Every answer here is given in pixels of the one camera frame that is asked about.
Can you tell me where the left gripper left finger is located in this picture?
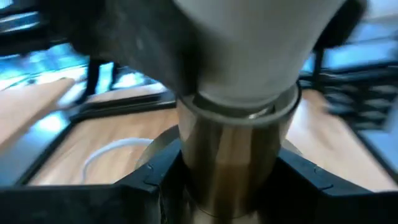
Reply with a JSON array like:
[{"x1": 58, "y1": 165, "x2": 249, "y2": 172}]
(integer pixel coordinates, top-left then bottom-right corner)
[{"x1": 119, "y1": 138, "x2": 188, "y2": 224}]

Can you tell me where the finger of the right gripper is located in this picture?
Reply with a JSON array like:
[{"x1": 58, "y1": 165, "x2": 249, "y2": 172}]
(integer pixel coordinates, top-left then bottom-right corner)
[
  {"x1": 310, "y1": 0, "x2": 368, "y2": 51},
  {"x1": 40, "y1": 0, "x2": 205, "y2": 98}
]

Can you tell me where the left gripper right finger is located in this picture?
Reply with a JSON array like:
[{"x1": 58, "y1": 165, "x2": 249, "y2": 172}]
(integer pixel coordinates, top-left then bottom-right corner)
[{"x1": 260, "y1": 147, "x2": 336, "y2": 224}]

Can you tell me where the white lightbulb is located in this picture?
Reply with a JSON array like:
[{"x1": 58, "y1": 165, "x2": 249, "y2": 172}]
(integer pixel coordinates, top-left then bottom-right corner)
[{"x1": 172, "y1": 0, "x2": 348, "y2": 110}]

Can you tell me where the tan wooden desk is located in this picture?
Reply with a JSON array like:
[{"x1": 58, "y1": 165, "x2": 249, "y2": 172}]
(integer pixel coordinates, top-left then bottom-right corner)
[{"x1": 0, "y1": 77, "x2": 76, "y2": 151}]

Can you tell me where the black metal table frame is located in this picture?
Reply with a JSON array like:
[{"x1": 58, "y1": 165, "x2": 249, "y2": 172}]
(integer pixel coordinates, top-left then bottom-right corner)
[{"x1": 0, "y1": 46, "x2": 398, "y2": 188}]

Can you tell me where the white lamp cord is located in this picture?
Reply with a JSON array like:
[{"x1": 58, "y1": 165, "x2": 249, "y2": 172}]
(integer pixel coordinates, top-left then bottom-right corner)
[{"x1": 80, "y1": 137, "x2": 155, "y2": 185}]

